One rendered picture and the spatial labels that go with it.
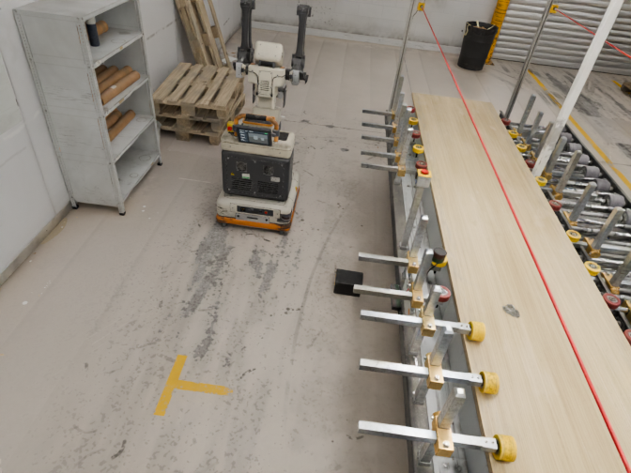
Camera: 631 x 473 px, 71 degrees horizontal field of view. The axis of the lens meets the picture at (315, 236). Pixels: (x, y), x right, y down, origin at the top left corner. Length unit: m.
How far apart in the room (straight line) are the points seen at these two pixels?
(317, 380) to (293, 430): 0.35
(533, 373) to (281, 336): 1.59
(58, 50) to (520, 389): 3.32
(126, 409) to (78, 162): 2.02
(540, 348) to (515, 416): 0.39
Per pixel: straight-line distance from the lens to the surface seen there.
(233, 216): 3.72
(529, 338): 2.18
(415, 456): 1.91
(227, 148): 3.49
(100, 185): 4.00
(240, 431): 2.65
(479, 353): 2.02
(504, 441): 1.73
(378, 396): 2.84
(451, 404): 1.55
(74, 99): 3.70
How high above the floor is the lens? 2.36
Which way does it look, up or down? 39 degrees down
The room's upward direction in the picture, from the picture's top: 7 degrees clockwise
